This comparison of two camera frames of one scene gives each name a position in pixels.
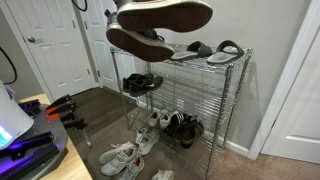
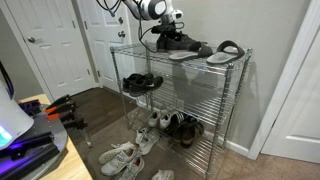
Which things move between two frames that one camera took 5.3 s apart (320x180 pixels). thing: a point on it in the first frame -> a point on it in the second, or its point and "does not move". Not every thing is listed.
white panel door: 52,35 does not move
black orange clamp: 66,109 does not move
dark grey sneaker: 147,45 -> 186,43
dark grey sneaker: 164,15 -> 163,42
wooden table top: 71,167 does not move
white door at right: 290,126 does not move
